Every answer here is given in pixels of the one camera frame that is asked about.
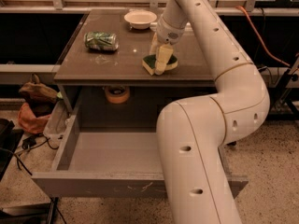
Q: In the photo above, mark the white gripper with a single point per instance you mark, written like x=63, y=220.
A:
x=167, y=32

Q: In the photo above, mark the green and yellow sponge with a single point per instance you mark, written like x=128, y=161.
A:
x=148, y=63

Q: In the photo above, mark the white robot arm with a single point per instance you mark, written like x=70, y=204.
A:
x=190, y=131

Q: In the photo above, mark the open grey drawer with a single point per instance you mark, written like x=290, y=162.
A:
x=111, y=150

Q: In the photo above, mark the white bowl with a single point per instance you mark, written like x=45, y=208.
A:
x=140, y=19

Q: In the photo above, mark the crushed green soda can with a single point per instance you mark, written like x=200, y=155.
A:
x=101, y=41

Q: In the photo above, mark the roll of masking tape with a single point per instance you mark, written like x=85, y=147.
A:
x=117, y=94

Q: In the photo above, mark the grey cabinet table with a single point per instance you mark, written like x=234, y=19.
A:
x=84, y=67

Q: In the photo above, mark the brown cloth bag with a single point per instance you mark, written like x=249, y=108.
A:
x=40, y=97

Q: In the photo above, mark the white plastic bag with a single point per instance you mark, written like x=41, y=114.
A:
x=56, y=125

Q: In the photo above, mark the orange cloth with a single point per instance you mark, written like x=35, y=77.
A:
x=29, y=122

